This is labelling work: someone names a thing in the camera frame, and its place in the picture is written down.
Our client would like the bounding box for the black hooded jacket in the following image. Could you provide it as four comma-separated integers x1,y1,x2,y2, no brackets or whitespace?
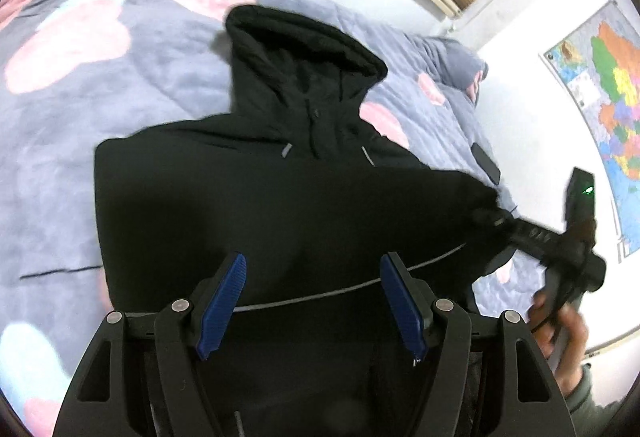
94,6,498,436

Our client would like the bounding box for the grey sleeve forearm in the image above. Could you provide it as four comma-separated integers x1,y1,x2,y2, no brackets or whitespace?
565,365,622,437

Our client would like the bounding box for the colourful wall map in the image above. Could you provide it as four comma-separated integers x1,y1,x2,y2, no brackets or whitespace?
544,0,639,257

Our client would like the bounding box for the person's right hand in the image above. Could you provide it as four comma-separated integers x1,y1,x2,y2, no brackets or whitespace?
527,290,590,400

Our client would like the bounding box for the black phone on bed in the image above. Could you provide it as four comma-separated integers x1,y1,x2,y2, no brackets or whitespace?
471,142,501,186

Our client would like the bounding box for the grey floral bed blanket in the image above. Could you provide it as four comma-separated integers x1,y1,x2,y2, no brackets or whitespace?
0,0,551,437

